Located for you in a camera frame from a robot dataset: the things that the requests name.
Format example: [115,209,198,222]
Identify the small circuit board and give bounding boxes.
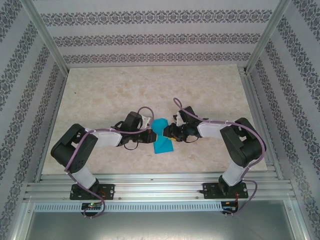
[81,202,103,210]
[221,201,238,213]

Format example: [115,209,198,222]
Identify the thin black cable loop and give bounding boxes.
[183,136,201,145]
[123,141,140,151]

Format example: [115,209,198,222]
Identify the aluminium mounting rail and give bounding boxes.
[23,172,293,201]

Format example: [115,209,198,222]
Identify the slotted grey cable duct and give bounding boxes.
[33,201,224,213]

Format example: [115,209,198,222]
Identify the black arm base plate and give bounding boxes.
[69,183,116,201]
[202,182,249,200]

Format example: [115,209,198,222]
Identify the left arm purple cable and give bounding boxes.
[64,106,155,220]

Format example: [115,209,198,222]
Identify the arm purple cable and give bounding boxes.
[173,97,267,218]
[64,106,155,220]

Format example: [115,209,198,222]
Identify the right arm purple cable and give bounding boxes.
[173,97,267,218]

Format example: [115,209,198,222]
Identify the aluminium frame post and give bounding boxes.
[21,0,70,74]
[245,0,293,75]

